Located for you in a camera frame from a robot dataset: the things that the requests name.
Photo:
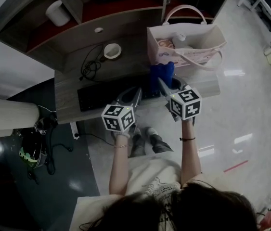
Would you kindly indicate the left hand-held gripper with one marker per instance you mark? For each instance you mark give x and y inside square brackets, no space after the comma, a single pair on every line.
[117,119]

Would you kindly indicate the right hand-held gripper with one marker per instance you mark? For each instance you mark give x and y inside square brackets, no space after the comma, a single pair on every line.
[185,105]

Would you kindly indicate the blue cloth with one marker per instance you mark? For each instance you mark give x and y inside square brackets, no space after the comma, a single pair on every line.
[155,76]

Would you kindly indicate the black keyboard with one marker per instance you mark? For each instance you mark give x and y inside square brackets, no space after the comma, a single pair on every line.
[94,97]

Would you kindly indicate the person's left forearm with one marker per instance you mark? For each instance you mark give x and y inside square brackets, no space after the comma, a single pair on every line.
[119,167]

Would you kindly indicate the person's right forearm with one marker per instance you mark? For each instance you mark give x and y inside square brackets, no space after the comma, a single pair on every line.
[190,157]

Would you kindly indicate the person's left hand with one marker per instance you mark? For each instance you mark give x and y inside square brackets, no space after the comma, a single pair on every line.
[122,135]

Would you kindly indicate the person's left shoe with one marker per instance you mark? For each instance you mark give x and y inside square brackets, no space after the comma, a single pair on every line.
[136,131]

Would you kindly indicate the person's shoe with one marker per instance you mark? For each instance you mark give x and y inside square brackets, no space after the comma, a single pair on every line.
[150,131]
[136,131]

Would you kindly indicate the person's right shoe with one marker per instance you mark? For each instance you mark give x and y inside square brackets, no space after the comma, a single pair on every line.
[150,131]

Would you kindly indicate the white plastic bottle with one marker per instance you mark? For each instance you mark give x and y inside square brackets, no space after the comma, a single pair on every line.
[179,41]

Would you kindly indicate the person's left leg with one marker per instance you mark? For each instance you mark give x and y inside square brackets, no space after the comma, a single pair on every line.
[137,145]

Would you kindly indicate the person's leg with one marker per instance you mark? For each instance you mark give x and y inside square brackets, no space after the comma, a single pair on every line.
[137,145]
[159,144]

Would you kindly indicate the white and brown bowl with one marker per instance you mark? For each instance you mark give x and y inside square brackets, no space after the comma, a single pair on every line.
[112,50]

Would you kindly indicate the person's right leg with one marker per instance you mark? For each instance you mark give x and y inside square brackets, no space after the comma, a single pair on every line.
[159,144]

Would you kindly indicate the pink patterned tote bag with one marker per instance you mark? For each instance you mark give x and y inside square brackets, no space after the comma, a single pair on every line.
[212,36]

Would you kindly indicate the white power strip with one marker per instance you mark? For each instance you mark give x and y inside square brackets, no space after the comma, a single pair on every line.
[73,129]

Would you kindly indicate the grey wooden desk with shelves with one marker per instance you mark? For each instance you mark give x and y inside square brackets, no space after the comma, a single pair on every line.
[65,94]

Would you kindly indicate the person's white printed shirt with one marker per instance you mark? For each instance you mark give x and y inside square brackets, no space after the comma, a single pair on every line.
[149,172]

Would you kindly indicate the black tagged device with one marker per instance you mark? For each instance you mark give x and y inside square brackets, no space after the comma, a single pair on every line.
[48,123]

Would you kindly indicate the red floor tape strip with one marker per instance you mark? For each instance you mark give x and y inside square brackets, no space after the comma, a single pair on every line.
[236,165]

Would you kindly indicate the white cylinder cup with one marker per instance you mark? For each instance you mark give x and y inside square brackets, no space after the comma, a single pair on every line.
[58,13]

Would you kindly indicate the black and green helmet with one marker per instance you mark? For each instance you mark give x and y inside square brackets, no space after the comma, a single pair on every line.
[31,153]

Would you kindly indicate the white cylindrical air purifier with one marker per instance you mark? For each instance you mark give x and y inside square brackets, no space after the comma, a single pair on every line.
[12,114]

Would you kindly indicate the white metal desk frame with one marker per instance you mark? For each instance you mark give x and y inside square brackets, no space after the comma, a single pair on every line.
[270,13]

